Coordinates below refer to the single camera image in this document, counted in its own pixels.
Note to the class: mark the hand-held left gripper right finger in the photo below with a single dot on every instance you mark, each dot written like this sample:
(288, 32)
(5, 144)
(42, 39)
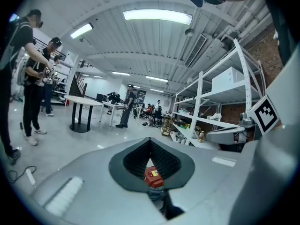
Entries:
(211, 184)

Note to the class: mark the white box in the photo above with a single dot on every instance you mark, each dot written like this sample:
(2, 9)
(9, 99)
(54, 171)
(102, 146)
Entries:
(226, 80)

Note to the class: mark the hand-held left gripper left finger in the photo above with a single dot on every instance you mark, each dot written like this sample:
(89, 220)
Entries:
(93, 184)

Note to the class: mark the white power strip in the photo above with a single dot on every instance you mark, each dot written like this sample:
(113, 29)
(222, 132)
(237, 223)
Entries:
(31, 178)

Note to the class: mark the staircase with black railing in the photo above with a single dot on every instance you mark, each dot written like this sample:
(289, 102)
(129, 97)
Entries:
(79, 85)

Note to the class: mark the white ceiling air vent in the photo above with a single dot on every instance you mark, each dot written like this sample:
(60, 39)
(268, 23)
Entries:
(195, 50)

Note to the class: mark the person's black shirt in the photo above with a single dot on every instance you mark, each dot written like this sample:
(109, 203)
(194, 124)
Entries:
(288, 32)

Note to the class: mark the round beige table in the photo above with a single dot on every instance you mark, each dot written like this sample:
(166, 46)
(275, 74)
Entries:
(82, 101)

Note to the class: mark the amber drink bottle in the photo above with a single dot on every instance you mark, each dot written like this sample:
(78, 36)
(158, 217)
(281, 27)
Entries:
(201, 137)

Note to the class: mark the red vacuum cleaner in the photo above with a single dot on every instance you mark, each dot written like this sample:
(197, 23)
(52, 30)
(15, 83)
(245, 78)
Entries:
(153, 179)

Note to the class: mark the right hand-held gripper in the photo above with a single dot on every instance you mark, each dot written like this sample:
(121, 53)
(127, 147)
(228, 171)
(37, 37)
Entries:
(266, 115)

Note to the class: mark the white rectangular table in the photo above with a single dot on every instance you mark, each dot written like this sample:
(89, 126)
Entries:
(112, 105)

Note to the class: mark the ceiling light panel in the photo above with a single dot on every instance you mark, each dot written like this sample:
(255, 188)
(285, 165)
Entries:
(120, 73)
(157, 16)
(157, 79)
(82, 30)

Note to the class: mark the white metal shelving rack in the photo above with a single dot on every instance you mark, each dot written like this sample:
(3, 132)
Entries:
(199, 95)

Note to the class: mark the wooden stool cart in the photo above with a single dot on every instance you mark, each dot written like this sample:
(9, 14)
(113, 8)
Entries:
(167, 126)

